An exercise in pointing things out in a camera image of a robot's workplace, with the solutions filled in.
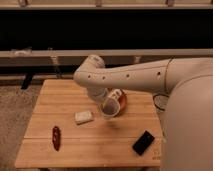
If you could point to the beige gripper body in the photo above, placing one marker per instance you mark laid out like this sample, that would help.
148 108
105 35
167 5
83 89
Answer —
115 94

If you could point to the white ceramic cup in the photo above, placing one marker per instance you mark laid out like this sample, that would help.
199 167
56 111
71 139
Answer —
110 107

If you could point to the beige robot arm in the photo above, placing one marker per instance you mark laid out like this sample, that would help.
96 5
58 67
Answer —
186 123

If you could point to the white rectangular sponge block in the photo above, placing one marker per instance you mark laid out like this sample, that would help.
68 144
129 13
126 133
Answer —
83 117

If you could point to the black phone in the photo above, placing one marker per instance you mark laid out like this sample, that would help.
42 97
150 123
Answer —
142 144

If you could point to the wooden table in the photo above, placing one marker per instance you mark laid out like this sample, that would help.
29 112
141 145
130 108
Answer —
97 143

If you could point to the dark red elongated object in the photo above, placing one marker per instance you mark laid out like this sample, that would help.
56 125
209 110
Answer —
56 138

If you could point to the grey horizontal rail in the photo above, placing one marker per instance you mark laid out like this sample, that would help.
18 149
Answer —
21 58

